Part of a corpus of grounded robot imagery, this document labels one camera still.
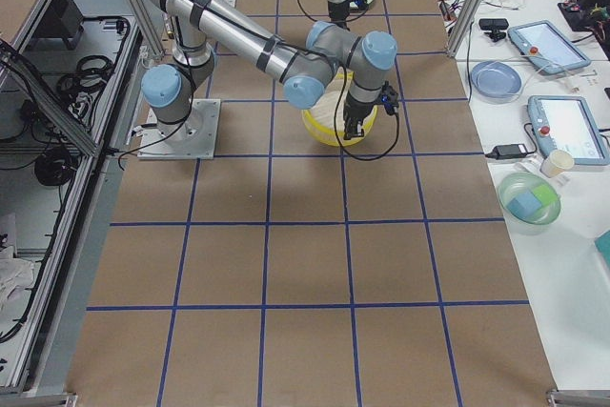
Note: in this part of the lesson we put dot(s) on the green bowl with sponges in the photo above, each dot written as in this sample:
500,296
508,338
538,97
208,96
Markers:
530,202

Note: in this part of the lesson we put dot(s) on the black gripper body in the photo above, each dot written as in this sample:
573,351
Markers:
356,111
337,10

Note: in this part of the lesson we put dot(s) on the yellow steamer basket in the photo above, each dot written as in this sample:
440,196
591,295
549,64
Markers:
319,122
341,80

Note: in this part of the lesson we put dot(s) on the blue teach pendant near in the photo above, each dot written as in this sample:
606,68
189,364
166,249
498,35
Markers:
566,123

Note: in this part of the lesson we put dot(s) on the black webcam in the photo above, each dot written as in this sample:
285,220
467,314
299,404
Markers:
494,28

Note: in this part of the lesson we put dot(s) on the blue teach pendant far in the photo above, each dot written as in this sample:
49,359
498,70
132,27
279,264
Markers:
547,48

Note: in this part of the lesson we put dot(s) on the blue teach pendant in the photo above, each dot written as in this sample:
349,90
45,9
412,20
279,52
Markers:
547,48
566,123

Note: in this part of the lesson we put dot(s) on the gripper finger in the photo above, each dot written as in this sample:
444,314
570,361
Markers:
347,131
359,131

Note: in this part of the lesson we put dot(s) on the blue plate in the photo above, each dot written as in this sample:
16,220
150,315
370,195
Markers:
496,81

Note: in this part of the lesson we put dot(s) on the black power adapter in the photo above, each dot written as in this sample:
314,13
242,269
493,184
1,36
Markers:
509,151

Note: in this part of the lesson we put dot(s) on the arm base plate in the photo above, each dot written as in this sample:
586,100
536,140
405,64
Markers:
196,139

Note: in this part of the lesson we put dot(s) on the paper cup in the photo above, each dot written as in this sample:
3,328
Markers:
557,162

